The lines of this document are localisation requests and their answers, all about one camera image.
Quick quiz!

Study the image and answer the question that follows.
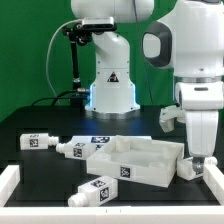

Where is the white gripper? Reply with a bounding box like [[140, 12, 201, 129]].
[[175, 81, 224, 173]]

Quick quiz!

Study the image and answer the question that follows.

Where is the white square tabletop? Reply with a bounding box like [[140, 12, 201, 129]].
[[86, 136, 184, 188]]

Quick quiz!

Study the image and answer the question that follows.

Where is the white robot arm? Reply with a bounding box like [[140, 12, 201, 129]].
[[71, 0, 224, 171]]

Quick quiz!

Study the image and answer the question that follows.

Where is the white tag sheet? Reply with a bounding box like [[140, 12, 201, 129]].
[[70, 134, 153, 151]]

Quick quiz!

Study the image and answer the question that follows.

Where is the white U-shaped fence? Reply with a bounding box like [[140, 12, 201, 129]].
[[0, 165, 224, 224]]

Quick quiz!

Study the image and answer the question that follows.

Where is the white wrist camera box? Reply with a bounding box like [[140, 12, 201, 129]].
[[159, 105, 185, 132]]

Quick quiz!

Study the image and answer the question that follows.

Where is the silver rear camera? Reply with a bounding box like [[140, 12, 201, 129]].
[[81, 17, 116, 32]]

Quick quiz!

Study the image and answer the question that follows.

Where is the black camera stand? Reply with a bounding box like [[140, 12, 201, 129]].
[[62, 24, 92, 109]]

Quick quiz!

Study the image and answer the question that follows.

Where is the grey cable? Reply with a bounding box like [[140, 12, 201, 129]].
[[45, 19, 84, 98]]

